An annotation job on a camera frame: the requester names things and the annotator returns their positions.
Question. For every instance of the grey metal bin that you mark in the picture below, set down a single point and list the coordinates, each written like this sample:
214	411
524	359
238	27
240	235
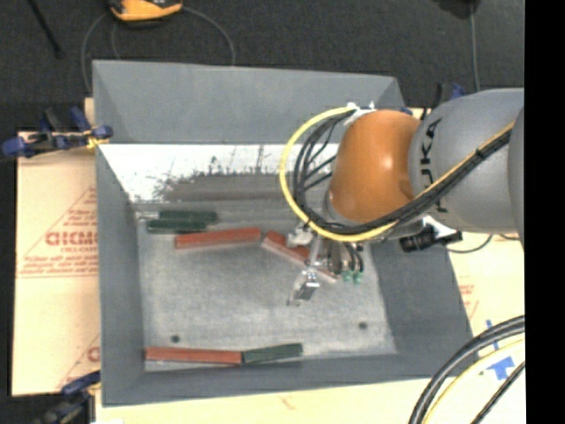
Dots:
247	104

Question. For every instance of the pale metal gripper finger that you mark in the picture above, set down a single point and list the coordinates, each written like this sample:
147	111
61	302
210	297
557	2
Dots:
295	289
309	290

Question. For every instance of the dark green flat block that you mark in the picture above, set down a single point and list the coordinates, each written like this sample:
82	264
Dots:
174	226
271	353
187	216

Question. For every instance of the brown cardboard board, red print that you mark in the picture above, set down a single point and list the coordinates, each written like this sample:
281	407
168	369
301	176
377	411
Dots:
53	307

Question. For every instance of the red-brown flat block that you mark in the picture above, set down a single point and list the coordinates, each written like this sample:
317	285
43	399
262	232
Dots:
282	247
192	355
216	238

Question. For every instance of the black cylinder on white bracket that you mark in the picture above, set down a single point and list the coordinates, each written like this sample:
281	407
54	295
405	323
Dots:
419	240

